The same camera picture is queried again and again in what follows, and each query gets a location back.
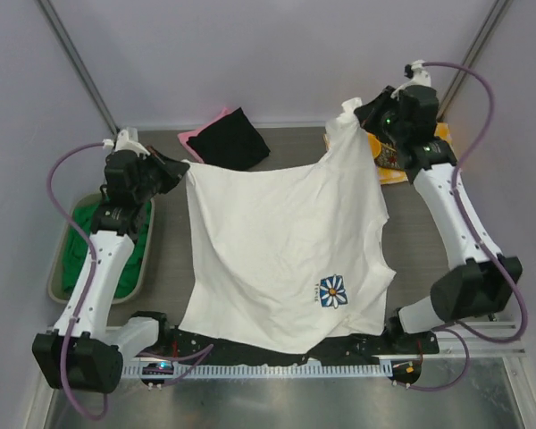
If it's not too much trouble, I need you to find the grey plastic tray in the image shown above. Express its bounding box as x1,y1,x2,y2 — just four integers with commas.
47,191,156,306

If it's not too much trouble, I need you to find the white flower print t-shirt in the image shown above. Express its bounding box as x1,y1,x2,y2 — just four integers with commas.
180,98,395,354

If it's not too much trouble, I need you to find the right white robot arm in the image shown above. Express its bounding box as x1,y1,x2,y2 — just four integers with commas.
355,84,523,334

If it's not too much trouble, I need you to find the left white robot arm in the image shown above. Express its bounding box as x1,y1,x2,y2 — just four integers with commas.
32,148,189,394

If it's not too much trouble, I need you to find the orange bowl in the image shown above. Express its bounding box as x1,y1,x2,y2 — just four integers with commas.
368,134,382,159

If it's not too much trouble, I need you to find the black patterned plate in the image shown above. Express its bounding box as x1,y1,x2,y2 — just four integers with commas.
374,143,404,172

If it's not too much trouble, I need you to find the orange checkered cloth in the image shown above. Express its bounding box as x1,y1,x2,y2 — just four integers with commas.
322,122,452,185

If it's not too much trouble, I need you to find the folded black t-shirt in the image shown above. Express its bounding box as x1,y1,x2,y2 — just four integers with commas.
187,107,271,171

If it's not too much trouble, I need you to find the folded pink t-shirt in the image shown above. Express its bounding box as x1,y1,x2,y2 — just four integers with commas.
177,105,231,163

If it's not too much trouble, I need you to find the green t-shirt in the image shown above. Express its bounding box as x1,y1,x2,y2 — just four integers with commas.
62,200,155,300

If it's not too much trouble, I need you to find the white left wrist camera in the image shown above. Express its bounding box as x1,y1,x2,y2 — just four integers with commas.
103,127,150,156

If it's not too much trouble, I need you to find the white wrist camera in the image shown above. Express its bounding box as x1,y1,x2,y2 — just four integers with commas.
390,60,431,99
103,127,150,156

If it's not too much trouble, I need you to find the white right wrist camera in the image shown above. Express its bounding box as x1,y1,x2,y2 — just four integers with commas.
390,60,431,99

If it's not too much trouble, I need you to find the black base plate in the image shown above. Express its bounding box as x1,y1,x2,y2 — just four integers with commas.
171,327,440,366

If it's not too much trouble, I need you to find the slotted cable duct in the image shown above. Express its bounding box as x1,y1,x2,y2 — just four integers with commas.
121,358,392,380

